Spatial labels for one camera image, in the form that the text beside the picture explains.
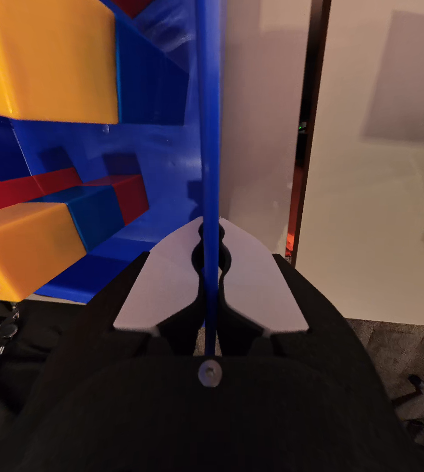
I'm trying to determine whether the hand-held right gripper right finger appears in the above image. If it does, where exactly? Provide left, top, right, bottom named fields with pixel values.
left=217, top=217, right=311, bottom=350

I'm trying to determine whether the yellow mega block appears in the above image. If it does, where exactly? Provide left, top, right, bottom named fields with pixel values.
left=0, top=202, right=88, bottom=307

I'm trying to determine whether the blue plastic bin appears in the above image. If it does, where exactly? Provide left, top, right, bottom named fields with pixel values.
left=0, top=0, right=227, bottom=356

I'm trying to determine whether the red mega block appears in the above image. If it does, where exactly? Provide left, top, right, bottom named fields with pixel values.
left=83, top=175, right=150, bottom=226

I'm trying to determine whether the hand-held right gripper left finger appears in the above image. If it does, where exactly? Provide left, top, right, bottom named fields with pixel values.
left=113, top=216, right=206, bottom=348

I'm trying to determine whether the blue mega block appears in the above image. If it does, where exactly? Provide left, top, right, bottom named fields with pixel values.
left=31, top=186, right=125, bottom=252

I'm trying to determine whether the group of block towers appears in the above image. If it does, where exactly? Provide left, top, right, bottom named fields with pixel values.
left=0, top=0, right=154, bottom=216

